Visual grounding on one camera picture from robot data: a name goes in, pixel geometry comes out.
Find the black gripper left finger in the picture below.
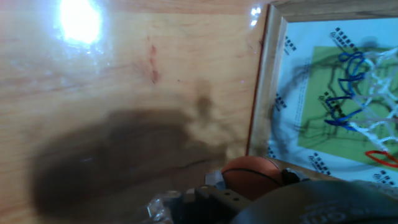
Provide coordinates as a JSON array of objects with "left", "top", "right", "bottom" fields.
[{"left": 170, "top": 170, "right": 252, "bottom": 224}]

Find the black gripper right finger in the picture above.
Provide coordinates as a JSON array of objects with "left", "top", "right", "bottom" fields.
[{"left": 281, "top": 167, "right": 310, "bottom": 187}]

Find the small orange basketball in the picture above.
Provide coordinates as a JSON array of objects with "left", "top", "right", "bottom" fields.
[{"left": 221, "top": 155, "right": 284, "bottom": 202}]

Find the clear plastic wrap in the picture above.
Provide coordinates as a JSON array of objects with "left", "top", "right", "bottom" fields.
[{"left": 146, "top": 191, "right": 184, "bottom": 224}]

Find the white hoop with coloured net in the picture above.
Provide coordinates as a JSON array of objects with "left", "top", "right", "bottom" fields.
[{"left": 323, "top": 46, "right": 398, "bottom": 169}]

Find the glossy wooden board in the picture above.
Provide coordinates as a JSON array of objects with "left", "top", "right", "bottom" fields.
[{"left": 0, "top": 0, "right": 271, "bottom": 224}]

